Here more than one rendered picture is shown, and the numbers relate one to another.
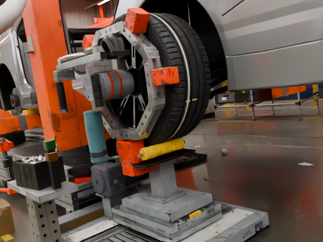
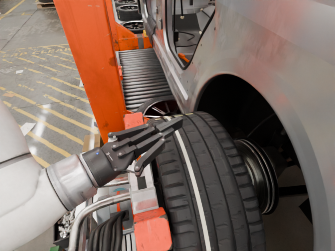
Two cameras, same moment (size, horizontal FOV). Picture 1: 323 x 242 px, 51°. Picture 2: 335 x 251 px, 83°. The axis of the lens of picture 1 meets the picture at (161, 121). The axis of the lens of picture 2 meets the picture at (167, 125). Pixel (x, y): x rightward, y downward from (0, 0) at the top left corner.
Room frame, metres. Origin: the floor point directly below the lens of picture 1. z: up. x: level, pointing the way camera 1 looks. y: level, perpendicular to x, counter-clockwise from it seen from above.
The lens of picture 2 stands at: (1.40, -0.05, 1.59)
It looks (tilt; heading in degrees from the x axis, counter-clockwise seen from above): 44 degrees down; 26
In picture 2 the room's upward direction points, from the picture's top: straight up
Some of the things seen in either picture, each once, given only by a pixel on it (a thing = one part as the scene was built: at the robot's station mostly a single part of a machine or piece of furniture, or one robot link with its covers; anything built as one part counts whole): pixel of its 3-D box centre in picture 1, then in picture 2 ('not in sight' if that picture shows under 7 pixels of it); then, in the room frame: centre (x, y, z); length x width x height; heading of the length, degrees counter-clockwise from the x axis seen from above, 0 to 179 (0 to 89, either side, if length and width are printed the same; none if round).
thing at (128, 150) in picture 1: (138, 155); not in sight; (1.68, 0.14, 0.48); 0.16 x 0.12 x 0.17; 130
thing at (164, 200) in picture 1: (162, 178); not in sight; (1.76, 0.04, 0.32); 0.40 x 0.30 x 0.28; 40
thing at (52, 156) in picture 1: (51, 156); not in sight; (1.38, 0.47, 0.59); 0.04 x 0.04 x 0.04; 40
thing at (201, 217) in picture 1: (164, 211); not in sight; (1.78, 0.05, 0.13); 0.50 x 0.36 x 0.10; 40
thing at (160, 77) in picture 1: (164, 76); not in sight; (1.42, -0.04, 0.85); 0.09 x 0.08 x 0.07; 40
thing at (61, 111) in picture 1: (61, 96); not in sight; (1.64, 0.46, 0.83); 0.04 x 0.04 x 0.16
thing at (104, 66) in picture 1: (99, 66); not in sight; (1.39, 0.22, 0.93); 0.09 x 0.05 x 0.05; 130
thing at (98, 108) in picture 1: (97, 91); not in sight; (1.37, 0.24, 0.83); 0.04 x 0.04 x 0.16
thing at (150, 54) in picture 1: (121, 83); (145, 203); (1.66, 0.17, 0.85); 0.54 x 0.07 x 0.54; 40
